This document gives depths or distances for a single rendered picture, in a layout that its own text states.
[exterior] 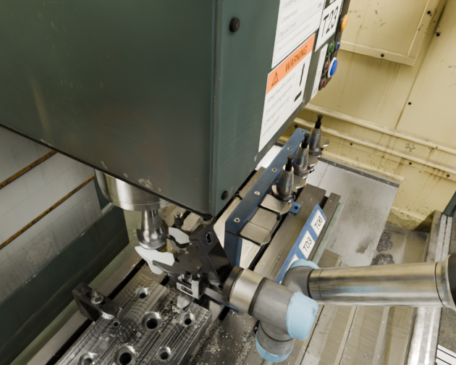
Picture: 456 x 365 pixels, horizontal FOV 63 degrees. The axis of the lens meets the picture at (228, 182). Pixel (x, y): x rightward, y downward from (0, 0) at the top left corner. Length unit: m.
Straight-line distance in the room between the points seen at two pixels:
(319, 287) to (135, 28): 0.62
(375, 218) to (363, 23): 0.74
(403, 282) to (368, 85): 0.93
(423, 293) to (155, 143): 0.52
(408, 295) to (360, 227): 0.89
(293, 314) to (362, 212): 1.00
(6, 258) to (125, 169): 0.76
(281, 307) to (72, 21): 0.53
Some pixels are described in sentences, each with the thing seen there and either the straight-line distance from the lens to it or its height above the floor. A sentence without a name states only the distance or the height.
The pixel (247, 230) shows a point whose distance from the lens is 0.86.
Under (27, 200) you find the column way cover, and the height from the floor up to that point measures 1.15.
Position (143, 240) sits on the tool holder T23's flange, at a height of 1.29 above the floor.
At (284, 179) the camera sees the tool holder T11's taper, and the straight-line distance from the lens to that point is 0.92.
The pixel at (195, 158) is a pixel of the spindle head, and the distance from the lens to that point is 0.37.
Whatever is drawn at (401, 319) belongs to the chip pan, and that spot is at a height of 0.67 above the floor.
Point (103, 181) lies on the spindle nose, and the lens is 0.61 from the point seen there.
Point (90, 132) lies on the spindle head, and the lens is 0.47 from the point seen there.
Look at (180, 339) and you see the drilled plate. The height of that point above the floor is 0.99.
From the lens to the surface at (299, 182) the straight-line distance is 1.01.
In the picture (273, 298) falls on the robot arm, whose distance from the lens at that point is 0.69.
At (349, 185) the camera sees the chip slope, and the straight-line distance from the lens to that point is 1.67.
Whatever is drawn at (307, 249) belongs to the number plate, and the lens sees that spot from 1.23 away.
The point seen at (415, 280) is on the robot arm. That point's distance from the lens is 0.73.
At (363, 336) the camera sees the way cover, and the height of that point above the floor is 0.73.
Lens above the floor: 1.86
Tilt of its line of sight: 41 degrees down
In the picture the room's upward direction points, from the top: 4 degrees clockwise
